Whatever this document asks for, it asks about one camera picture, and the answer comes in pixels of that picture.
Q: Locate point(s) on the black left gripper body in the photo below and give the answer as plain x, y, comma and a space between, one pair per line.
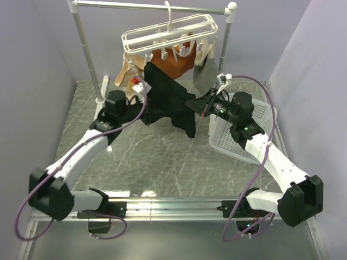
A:
131, 114

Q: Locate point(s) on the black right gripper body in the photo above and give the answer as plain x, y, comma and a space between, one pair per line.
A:
218, 107

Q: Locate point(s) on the black underwear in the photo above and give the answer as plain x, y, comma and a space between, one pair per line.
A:
169, 96

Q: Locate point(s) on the white plastic clip hanger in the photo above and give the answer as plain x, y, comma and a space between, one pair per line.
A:
174, 32

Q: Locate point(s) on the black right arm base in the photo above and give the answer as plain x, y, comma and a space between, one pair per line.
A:
238, 211

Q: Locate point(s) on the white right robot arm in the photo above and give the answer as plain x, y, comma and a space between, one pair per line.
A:
301, 196

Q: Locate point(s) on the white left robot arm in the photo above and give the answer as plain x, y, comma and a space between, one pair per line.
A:
49, 189

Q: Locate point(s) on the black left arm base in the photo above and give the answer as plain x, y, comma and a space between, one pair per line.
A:
100, 221

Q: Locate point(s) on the cream grey hanging underwear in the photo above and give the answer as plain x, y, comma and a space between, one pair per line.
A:
205, 68

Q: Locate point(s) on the orange hanging underwear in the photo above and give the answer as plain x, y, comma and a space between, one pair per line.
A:
175, 65

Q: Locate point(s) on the beige hanging underwear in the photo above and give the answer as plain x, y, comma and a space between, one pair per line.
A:
132, 65

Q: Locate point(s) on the white metal clothes rack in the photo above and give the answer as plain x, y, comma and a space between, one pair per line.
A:
177, 12

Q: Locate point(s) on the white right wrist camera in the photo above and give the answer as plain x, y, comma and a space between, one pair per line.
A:
224, 80

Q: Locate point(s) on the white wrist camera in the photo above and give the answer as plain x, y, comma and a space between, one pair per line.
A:
140, 86
224, 80

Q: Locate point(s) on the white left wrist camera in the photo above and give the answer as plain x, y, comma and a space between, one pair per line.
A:
140, 86

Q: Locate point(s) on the aluminium right side rail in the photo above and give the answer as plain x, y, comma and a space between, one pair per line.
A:
282, 135

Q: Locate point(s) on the aluminium rail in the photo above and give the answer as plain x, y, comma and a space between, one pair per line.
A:
282, 135
173, 209

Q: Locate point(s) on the aluminium front rail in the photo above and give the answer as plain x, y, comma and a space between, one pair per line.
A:
173, 209

